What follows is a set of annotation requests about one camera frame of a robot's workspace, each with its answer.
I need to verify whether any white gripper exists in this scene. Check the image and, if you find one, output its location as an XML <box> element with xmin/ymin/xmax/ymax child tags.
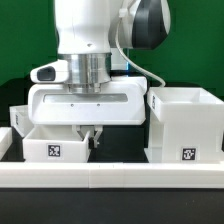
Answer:
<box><xmin>28</xmin><ymin>76</ymin><xmax>147</xmax><ymax>148</ymax></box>

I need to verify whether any white drawer box front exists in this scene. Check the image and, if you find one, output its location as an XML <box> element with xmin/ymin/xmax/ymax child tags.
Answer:
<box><xmin>23</xmin><ymin>126</ymin><xmax>90</xmax><ymax>163</ymax></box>

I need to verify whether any white drawer box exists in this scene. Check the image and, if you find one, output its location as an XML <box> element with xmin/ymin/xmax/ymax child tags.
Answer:
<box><xmin>10</xmin><ymin>105</ymin><xmax>34</xmax><ymax>137</ymax></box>
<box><xmin>23</xmin><ymin>126</ymin><xmax>90</xmax><ymax>163</ymax></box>

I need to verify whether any white drawer cabinet frame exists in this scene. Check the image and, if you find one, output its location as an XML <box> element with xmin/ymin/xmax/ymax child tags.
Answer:
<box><xmin>145</xmin><ymin>87</ymin><xmax>224</xmax><ymax>163</ymax></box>

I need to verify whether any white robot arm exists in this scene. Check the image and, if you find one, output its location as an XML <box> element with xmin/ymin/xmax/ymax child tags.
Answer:
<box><xmin>28</xmin><ymin>0</ymin><xmax>171</xmax><ymax>147</ymax></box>

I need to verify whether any white drawer box rear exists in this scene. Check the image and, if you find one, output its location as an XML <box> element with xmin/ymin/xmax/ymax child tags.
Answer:
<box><xmin>10</xmin><ymin>105</ymin><xmax>34</xmax><ymax>137</ymax></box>

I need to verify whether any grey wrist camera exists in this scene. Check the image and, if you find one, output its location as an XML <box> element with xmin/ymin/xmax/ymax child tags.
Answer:
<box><xmin>30</xmin><ymin>60</ymin><xmax>69</xmax><ymax>83</ymax></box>

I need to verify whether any white obstacle fence wall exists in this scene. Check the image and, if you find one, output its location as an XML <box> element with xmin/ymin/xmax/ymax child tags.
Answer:
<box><xmin>0</xmin><ymin>126</ymin><xmax>224</xmax><ymax>190</ymax></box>

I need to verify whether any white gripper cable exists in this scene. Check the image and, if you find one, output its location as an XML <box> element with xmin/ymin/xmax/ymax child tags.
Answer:
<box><xmin>114</xmin><ymin>0</ymin><xmax>167</xmax><ymax>88</ymax></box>

